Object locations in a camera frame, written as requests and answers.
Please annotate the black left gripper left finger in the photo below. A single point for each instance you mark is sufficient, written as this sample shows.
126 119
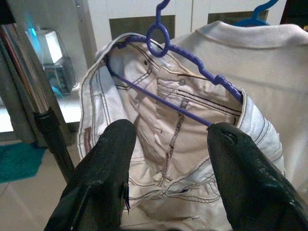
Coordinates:
103 168

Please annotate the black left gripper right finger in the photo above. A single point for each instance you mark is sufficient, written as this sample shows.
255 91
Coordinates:
245 180

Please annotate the white denim shorts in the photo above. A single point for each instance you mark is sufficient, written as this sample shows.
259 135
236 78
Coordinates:
192 134

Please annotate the purple plastic hanger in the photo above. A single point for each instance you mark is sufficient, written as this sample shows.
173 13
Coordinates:
167 36

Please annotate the blue plastic hanger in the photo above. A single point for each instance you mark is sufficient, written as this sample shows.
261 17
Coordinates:
252 22

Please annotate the teal floor mat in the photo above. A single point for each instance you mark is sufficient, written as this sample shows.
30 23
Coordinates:
16 163

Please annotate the clear storage box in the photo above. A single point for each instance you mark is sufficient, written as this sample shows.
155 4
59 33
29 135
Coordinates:
60 77

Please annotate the cream polo shirt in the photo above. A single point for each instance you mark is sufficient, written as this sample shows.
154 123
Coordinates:
264 67

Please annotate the white box appliance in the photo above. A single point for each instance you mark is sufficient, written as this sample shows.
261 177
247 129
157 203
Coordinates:
51 45

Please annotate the white cabinet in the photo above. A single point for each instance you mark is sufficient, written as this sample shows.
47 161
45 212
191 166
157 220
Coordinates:
101 14

